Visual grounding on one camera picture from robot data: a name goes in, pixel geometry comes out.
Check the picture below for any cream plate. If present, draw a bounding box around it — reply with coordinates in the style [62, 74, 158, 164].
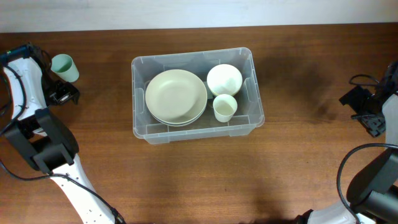
[152, 108, 206, 127]

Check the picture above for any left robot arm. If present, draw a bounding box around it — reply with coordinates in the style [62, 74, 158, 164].
[1, 43, 125, 223]

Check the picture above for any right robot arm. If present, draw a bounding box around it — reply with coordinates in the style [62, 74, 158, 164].
[294, 62, 397, 224]

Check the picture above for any white small bowl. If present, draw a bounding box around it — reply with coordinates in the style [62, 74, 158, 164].
[206, 64, 243, 96]

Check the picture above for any clear plastic storage bin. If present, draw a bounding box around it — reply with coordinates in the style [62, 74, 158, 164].
[131, 47, 265, 144]

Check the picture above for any beige plate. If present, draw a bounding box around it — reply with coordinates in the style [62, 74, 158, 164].
[145, 69, 207, 123]

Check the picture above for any cream plastic cup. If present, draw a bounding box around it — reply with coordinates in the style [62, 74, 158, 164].
[213, 94, 238, 123]

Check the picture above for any green plastic cup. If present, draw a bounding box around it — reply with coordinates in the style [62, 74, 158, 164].
[50, 54, 80, 82]

